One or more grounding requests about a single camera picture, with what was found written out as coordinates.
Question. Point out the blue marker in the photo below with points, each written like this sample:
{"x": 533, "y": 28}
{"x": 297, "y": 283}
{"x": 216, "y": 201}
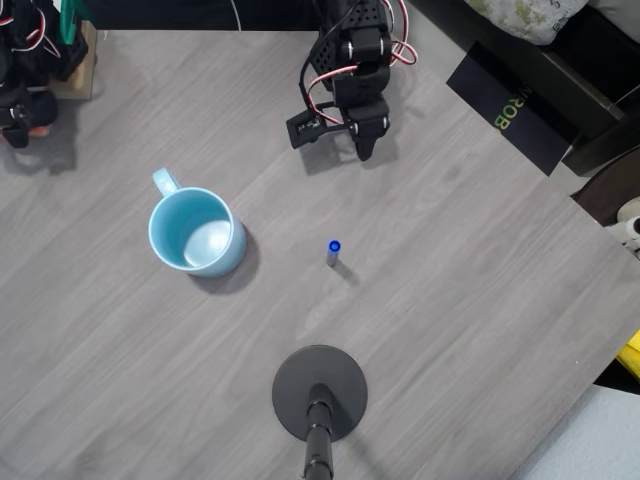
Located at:
{"x": 334, "y": 246}

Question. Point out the light blue ceramic mug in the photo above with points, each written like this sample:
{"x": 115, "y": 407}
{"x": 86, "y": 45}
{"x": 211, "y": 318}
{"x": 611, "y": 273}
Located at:
{"x": 167, "y": 235}

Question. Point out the person's hand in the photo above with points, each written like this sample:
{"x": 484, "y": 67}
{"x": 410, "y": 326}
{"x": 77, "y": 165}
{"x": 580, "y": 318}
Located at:
{"x": 41, "y": 131}

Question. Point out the black box green letters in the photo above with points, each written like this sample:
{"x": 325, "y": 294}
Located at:
{"x": 530, "y": 120}

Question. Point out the green patterned white pillow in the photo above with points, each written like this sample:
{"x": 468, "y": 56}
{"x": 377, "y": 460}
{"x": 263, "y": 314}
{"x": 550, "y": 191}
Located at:
{"x": 530, "y": 20}

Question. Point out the dark round stool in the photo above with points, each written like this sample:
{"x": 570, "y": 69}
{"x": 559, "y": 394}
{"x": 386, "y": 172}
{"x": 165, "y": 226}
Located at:
{"x": 615, "y": 185}

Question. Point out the white plastic device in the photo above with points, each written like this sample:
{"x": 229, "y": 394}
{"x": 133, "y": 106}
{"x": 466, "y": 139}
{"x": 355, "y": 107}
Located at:
{"x": 631, "y": 210}

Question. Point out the plain grey cushion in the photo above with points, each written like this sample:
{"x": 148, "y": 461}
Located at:
{"x": 620, "y": 10}

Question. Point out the light wooden board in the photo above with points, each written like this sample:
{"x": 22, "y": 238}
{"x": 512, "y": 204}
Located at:
{"x": 82, "y": 85}

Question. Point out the green clamp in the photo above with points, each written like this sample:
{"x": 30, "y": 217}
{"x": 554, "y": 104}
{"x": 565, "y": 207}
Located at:
{"x": 67, "y": 25}

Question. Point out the yellow object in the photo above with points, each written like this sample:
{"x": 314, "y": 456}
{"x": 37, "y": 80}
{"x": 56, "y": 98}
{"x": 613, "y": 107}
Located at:
{"x": 632, "y": 355}

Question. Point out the pale blue blanket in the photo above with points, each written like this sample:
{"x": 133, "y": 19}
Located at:
{"x": 590, "y": 440}

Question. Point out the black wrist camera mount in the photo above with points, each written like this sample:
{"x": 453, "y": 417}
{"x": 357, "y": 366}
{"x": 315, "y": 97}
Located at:
{"x": 302, "y": 125}

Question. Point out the black round-base camera stand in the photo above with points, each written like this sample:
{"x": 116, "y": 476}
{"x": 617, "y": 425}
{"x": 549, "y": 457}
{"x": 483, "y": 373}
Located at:
{"x": 300, "y": 380}

